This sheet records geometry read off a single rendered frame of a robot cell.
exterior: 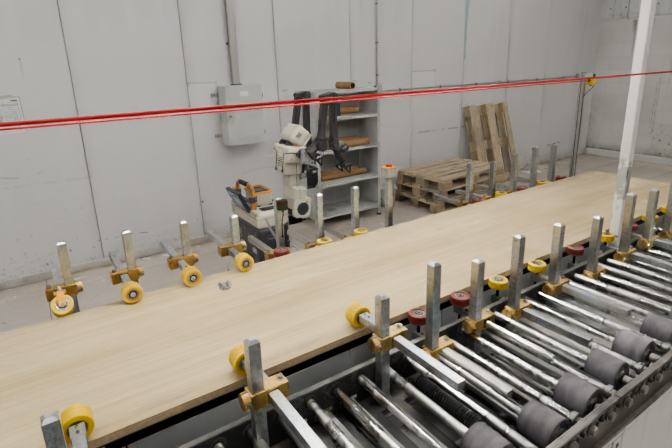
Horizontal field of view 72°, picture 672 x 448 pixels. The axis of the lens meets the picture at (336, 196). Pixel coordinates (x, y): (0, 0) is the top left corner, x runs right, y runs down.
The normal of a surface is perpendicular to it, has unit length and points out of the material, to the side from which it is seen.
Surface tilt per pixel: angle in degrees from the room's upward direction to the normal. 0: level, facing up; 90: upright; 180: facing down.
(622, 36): 90
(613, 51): 90
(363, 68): 90
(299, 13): 90
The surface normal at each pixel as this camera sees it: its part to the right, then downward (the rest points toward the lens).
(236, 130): 0.55, 0.21
